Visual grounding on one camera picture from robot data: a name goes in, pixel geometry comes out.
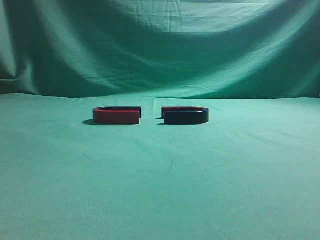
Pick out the blue-fronted horseshoe magnet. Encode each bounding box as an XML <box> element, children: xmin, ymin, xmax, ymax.
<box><xmin>161</xmin><ymin>106</ymin><xmax>210</xmax><ymax>125</ymax></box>

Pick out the red-fronted horseshoe magnet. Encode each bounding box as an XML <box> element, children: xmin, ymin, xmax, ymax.
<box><xmin>93</xmin><ymin>106</ymin><xmax>142</xmax><ymax>125</ymax></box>

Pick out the green cloth backdrop and cover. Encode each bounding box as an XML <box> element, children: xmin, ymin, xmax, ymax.
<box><xmin>0</xmin><ymin>0</ymin><xmax>320</xmax><ymax>240</ymax></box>

